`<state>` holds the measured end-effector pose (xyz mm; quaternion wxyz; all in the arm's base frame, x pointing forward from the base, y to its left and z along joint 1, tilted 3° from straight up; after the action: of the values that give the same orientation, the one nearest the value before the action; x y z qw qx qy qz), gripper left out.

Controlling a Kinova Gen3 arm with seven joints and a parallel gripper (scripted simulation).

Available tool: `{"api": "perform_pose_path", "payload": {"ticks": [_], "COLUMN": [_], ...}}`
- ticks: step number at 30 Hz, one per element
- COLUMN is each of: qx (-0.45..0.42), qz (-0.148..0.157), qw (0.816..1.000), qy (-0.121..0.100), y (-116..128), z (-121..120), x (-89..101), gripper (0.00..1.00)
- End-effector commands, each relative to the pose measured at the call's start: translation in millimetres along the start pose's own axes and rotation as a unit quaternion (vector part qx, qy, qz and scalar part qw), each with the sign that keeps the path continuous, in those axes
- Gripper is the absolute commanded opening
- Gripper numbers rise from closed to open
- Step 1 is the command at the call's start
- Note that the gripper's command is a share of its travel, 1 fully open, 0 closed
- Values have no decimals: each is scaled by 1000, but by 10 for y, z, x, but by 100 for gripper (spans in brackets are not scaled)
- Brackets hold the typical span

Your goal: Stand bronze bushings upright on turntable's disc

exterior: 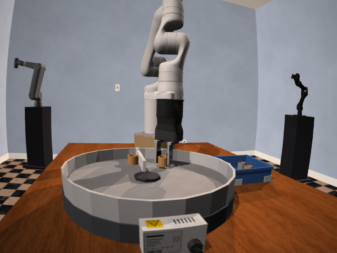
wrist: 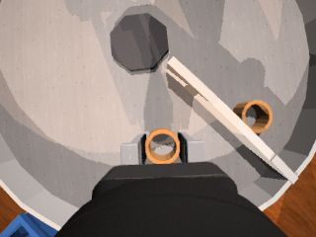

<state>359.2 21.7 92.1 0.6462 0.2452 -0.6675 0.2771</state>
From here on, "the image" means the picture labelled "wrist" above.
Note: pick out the grey round turntable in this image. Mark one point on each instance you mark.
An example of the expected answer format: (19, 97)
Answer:
(78, 78)

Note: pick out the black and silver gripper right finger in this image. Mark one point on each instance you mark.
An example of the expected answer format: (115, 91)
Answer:
(191, 150)

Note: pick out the bronze bushing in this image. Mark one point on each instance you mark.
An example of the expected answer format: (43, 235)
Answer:
(162, 159)
(264, 115)

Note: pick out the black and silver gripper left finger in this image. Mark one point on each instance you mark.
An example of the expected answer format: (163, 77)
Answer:
(132, 151)

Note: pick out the blue crate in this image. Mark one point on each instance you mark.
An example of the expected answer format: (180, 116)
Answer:
(31, 227)

